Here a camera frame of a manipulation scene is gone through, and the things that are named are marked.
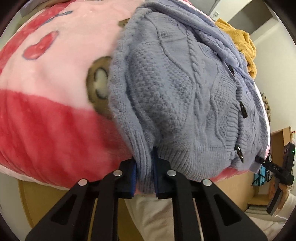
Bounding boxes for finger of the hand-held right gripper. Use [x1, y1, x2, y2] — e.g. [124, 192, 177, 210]
[254, 156, 285, 179]

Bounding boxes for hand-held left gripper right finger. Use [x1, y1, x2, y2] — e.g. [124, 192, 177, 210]
[151, 146, 269, 241]

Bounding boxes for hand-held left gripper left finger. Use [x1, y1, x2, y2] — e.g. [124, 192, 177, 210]
[25, 159, 137, 241]

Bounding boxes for purple knit hooded sweater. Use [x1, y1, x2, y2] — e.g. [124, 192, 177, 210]
[107, 0, 271, 194]

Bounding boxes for person's right forearm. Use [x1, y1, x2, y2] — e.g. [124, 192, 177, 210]
[248, 189, 296, 241]

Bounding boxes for person's right hand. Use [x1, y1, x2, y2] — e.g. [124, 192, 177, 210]
[268, 178, 291, 210]

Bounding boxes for blue backpack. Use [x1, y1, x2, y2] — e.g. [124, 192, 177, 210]
[253, 166, 271, 186]

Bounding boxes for wooden desk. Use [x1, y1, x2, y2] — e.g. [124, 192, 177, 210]
[270, 126, 293, 164]

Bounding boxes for person's white pants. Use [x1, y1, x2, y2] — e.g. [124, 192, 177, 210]
[125, 192, 200, 241]

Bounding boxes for beige plush toy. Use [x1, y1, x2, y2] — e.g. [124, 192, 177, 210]
[261, 92, 272, 122]

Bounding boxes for pink printed blanket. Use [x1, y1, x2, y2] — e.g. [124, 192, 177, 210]
[0, 0, 271, 193]

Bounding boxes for yellow fleece garment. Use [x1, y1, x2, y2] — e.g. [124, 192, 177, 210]
[215, 19, 258, 79]

